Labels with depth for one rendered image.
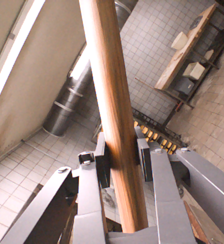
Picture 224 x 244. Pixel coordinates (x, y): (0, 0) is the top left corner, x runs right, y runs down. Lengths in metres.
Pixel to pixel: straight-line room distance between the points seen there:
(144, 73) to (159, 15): 1.51
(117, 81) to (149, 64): 5.12
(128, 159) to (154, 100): 5.17
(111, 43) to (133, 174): 0.12
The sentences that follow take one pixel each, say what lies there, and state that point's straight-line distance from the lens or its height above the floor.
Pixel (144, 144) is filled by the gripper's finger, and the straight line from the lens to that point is 0.16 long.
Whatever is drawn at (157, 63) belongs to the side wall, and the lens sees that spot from 5.33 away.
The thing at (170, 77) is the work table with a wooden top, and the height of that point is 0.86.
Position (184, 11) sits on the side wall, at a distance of 5.76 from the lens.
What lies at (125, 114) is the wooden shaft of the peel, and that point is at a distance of 0.17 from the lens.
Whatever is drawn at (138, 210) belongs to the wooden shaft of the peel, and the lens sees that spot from 0.21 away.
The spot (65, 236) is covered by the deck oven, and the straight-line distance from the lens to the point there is 1.84.
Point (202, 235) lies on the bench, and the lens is 2.10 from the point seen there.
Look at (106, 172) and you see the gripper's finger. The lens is 0.16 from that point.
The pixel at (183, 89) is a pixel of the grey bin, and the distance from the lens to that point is 4.80.
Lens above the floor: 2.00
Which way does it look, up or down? 7 degrees down
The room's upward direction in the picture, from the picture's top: 60 degrees counter-clockwise
